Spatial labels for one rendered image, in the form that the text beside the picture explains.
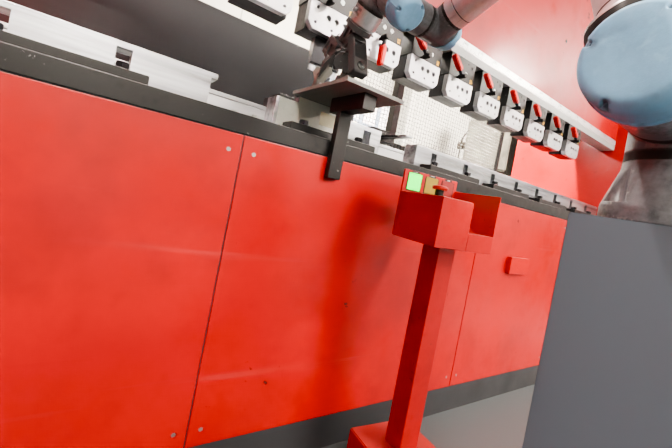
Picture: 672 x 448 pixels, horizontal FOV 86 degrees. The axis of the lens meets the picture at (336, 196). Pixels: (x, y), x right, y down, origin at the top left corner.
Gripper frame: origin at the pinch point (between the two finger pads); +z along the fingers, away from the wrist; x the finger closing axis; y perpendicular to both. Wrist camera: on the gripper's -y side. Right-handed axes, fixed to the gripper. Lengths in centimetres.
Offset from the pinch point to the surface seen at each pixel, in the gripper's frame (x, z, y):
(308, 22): 7.9, -12.0, 13.6
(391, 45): -22.1, -16.5, 16.6
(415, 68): -34.4, -14.2, 14.6
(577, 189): -217, 7, 18
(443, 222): -17.2, -1.0, -45.4
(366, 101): -0.3, -9.8, -17.4
